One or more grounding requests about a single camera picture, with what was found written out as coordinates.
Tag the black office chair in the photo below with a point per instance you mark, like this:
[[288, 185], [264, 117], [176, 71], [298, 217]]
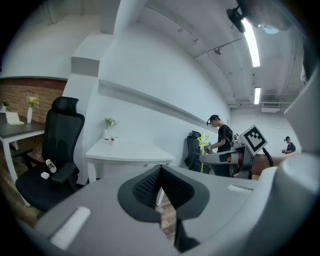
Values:
[[60, 135], [193, 150]]

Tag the long ceiling light bar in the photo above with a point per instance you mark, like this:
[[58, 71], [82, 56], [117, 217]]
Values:
[[251, 42]]

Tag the white flower bouquet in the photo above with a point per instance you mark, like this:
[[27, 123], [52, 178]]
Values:
[[110, 122]]

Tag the white air conditioner unit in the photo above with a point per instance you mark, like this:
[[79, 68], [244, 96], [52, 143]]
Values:
[[270, 107]]

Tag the small white box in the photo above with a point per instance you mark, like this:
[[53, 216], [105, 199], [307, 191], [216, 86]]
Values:
[[45, 175]]

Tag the white ribbed vase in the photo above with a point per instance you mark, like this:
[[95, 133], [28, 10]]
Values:
[[105, 134]]

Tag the white folded card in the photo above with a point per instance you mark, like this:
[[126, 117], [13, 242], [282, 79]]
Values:
[[13, 118]]

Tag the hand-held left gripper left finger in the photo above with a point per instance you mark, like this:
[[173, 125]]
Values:
[[100, 200]]

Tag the ceiling security camera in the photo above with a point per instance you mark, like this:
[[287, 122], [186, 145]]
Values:
[[218, 51]]

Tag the short ceiling light bar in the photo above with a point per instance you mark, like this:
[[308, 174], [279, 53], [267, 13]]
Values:
[[257, 95]]

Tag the yellow flower bunch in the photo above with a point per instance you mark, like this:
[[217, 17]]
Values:
[[33, 102]]

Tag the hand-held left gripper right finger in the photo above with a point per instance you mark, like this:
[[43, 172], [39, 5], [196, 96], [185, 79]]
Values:
[[220, 190]]

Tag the white slender vase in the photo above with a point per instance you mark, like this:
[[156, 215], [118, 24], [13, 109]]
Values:
[[29, 116]]

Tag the clear plastic bottle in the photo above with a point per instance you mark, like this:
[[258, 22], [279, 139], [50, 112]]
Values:
[[51, 165]]

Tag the dark top desk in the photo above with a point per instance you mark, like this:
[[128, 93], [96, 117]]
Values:
[[20, 128]]

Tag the small potted plant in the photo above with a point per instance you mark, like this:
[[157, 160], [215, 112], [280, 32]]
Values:
[[4, 105]]

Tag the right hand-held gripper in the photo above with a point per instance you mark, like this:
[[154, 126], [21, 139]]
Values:
[[252, 140]]

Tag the person's right forearm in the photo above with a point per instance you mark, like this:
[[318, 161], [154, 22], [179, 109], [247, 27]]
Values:
[[262, 167]]

